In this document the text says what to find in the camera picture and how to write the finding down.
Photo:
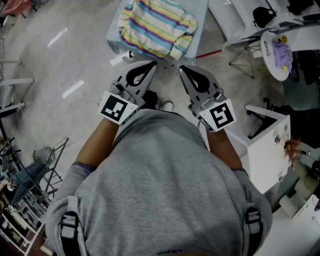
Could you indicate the black hanging cap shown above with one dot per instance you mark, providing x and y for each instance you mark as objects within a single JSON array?
[
  {"x": 300, "y": 6},
  {"x": 262, "y": 17}
]

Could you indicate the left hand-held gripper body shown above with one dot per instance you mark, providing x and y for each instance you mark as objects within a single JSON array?
[{"x": 117, "y": 107}]

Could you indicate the small yellow toy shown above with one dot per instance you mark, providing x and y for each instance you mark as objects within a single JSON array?
[{"x": 282, "y": 39}]

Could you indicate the black office chair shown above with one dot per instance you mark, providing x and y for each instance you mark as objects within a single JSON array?
[{"x": 305, "y": 122}]

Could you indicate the white cluttered shelf unit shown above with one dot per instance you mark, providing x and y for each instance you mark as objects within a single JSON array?
[{"x": 17, "y": 235}]

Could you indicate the yellow metal table legs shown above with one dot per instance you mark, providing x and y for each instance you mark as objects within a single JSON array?
[{"x": 246, "y": 62}]

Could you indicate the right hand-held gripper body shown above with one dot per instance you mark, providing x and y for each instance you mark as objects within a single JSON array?
[{"x": 220, "y": 115}]

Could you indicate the black-rimmed glasses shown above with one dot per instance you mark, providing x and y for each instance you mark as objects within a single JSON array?
[{"x": 267, "y": 48}]

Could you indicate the light blue padded table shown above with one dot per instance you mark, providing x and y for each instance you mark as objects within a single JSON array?
[{"x": 200, "y": 50}]

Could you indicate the red stick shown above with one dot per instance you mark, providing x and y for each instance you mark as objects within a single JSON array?
[{"x": 208, "y": 53}]

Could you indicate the pink cloth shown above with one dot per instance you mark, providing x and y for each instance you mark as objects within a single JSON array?
[{"x": 17, "y": 7}]

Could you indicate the pastel striped shirt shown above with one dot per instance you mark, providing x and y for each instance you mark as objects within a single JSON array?
[{"x": 155, "y": 25}]

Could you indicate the person's right forearm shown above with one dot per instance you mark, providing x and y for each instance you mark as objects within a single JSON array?
[{"x": 222, "y": 150}]

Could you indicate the person's black trousers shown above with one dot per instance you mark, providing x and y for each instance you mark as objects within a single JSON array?
[{"x": 150, "y": 100}]

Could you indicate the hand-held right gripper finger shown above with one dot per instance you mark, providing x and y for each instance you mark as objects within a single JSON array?
[
  {"x": 191, "y": 90},
  {"x": 207, "y": 78}
]

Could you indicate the white frame stand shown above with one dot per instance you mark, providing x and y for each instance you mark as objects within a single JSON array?
[{"x": 17, "y": 81}]

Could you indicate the round white side table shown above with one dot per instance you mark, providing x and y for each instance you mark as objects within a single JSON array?
[{"x": 271, "y": 66}]

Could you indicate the person's white shoe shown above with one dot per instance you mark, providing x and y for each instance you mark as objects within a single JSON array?
[{"x": 166, "y": 106}]

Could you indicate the person's grey sweatshirt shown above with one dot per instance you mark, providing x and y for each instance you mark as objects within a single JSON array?
[{"x": 160, "y": 175}]

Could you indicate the black metal rack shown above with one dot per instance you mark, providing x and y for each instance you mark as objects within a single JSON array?
[{"x": 32, "y": 172}]

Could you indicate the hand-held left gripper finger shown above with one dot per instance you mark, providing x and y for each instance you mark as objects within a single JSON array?
[
  {"x": 125, "y": 73},
  {"x": 146, "y": 83}
]

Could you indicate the person's left forearm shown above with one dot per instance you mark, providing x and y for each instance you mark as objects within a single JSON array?
[{"x": 97, "y": 142}]

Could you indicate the crumpled purple cloth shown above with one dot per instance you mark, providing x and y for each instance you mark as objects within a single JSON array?
[{"x": 282, "y": 56}]

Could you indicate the white square stool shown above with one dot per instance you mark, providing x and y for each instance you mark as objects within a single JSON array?
[{"x": 265, "y": 155}]

